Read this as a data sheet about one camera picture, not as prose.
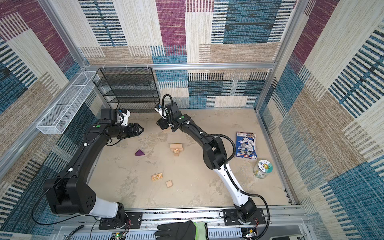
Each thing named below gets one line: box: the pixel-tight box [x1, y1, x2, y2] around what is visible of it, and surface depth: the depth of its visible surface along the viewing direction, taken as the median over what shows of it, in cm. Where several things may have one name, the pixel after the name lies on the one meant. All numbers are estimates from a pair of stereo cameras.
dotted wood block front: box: [151, 172, 163, 181], surface depth 89 cm
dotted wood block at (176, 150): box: [170, 148, 183, 153], surface depth 96 cm
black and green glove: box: [154, 220, 210, 240], surface depth 71 cm
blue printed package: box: [235, 131, 258, 160], surface depth 98 cm
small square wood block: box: [165, 180, 173, 188], surface depth 85 cm
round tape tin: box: [253, 159, 274, 179], surface depth 84 cm
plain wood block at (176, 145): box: [170, 143, 183, 148], surface depth 96 cm
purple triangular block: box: [134, 149, 145, 156], surface depth 98 cm
